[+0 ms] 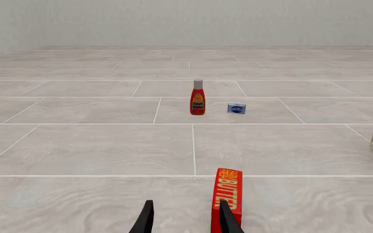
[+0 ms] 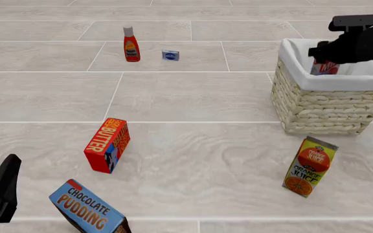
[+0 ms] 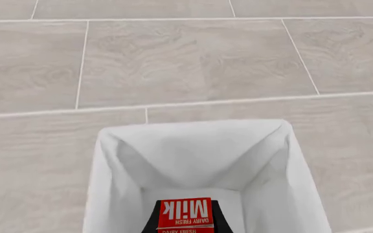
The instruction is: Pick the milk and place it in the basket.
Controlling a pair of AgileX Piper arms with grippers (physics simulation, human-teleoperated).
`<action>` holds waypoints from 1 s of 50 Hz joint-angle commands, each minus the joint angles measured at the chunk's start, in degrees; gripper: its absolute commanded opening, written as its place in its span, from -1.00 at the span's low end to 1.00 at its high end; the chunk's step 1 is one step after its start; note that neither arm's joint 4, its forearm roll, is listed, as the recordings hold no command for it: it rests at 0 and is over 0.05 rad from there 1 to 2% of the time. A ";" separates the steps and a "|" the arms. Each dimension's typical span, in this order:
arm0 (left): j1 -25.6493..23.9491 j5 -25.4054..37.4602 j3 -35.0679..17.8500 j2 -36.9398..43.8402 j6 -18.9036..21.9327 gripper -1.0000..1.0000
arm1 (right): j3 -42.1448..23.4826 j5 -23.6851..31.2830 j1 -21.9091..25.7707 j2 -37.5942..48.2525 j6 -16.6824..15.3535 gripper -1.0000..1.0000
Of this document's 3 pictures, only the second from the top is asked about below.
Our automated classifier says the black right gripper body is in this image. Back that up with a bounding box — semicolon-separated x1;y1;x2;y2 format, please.
308;39;346;65

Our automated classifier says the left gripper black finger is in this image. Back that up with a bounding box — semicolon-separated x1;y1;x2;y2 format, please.
0;153;23;208

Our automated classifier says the milk carton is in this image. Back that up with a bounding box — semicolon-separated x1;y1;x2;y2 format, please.
310;58;341;76

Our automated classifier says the woven basket with white liner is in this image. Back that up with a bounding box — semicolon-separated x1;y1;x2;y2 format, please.
270;37;373;136

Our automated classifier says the small flat plate on stalk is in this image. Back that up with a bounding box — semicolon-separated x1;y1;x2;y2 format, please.
328;14;373;32

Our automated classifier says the blue chocolate pudding box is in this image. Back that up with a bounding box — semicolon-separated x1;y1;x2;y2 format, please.
49;179;132;233

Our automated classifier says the red butter box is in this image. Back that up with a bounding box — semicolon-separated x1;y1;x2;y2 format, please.
83;117;131;175

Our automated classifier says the orange juice carton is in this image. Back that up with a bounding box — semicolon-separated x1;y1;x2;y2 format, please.
281;135;339;199

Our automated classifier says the small blue box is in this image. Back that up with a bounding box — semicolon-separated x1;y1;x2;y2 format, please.
161;49;180;61

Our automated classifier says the red ketchup bottle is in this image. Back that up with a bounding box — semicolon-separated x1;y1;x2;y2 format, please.
122;25;141;63

